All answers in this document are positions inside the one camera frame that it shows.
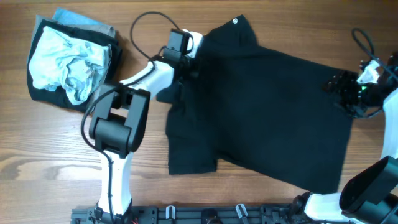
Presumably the blue folded garment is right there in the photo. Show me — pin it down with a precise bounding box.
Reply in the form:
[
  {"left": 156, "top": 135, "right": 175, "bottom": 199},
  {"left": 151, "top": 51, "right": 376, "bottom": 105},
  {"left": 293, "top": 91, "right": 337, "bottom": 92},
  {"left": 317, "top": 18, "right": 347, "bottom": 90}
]
[{"left": 52, "top": 8, "right": 101, "bottom": 25}]

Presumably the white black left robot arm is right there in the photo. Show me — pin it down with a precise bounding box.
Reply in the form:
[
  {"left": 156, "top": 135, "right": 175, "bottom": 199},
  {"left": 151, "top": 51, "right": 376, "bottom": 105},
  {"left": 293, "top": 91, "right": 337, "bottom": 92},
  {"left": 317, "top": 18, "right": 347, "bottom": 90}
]
[{"left": 82, "top": 55, "right": 196, "bottom": 223}]

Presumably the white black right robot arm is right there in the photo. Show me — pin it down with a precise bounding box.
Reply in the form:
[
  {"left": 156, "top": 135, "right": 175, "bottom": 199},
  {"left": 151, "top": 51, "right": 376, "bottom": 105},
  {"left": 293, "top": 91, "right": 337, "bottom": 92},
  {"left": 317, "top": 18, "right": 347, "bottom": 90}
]
[{"left": 303, "top": 68, "right": 397, "bottom": 223}]

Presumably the black t-shirt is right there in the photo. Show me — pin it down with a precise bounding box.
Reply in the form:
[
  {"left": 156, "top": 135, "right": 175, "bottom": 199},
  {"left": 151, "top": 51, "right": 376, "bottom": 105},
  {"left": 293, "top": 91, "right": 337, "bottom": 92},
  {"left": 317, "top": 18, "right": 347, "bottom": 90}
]
[{"left": 157, "top": 16, "right": 352, "bottom": 194}]

